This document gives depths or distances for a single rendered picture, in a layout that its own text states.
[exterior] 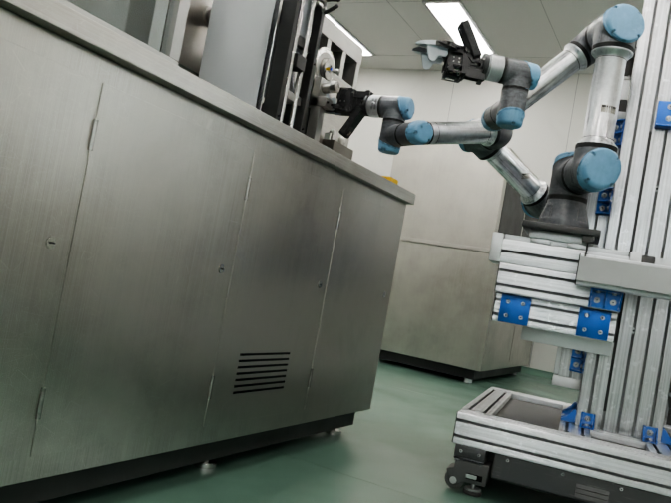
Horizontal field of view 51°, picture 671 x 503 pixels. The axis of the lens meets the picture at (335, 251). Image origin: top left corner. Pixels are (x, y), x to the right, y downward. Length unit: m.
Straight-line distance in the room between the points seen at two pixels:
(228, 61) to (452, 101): 5.14
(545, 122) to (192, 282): 5.66
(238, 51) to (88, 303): 1.14
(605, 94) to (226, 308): 1.23
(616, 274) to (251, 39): 1.27
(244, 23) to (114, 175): 1.04
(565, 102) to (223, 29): 5.02
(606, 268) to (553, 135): 4.90
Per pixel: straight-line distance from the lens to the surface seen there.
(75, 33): 1.28
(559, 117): 6.96
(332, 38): 3.25
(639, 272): 2.08
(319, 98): 2.42
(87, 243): 1.35
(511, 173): 2.71
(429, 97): 7.36
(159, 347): 1.54
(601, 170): 2.12
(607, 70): 2.21
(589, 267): 2.08
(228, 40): 2.31
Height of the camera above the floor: 0.55
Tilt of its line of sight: 2 degrees up
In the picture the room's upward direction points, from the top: 10 degrees clockwise
